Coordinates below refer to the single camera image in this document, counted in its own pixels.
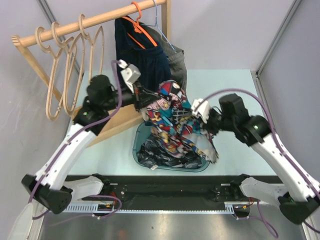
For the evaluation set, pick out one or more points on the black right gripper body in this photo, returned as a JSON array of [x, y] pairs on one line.
[[213, 125]]

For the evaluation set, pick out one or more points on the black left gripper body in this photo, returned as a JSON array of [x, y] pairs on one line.
[[138, 102]]

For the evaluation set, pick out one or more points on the colourful comic print shorts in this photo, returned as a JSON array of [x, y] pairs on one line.
[[174, 126]]

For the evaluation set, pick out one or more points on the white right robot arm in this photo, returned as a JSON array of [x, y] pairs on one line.
[[299, 196]]

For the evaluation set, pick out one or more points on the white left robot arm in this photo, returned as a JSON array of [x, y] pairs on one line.
[[49, 186]]

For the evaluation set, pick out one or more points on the grey shorts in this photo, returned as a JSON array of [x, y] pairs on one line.
[[174, 54]]

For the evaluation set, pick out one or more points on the navy blue shorts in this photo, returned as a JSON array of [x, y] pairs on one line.
[[134, 48]]

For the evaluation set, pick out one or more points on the dark patterned shorts in basket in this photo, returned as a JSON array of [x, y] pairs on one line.
[[152, 154]]

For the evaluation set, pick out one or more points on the orange plastic hanger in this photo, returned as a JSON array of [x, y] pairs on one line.
[[136, 24]]

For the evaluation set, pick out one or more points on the wooden clothes rack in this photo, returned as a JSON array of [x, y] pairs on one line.
[[85, 30]]

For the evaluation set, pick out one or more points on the teal plastic basket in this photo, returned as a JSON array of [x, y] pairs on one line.
[[142, 133]]

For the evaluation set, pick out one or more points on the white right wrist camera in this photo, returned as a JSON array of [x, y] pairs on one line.
[[200, 108]]

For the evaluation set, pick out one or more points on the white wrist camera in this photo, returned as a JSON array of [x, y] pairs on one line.
[[130, 73], [200, 108]]

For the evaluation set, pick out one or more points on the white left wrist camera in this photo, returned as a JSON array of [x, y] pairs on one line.
[[130, 73]]

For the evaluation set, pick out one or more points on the light blue wire hanger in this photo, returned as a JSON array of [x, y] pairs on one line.
[[157, 26]]

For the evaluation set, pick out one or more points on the white slotted cable duct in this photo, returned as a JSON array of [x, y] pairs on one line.
[[227, 208]]

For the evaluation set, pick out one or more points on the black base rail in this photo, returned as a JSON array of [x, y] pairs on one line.
[[173, 191]]

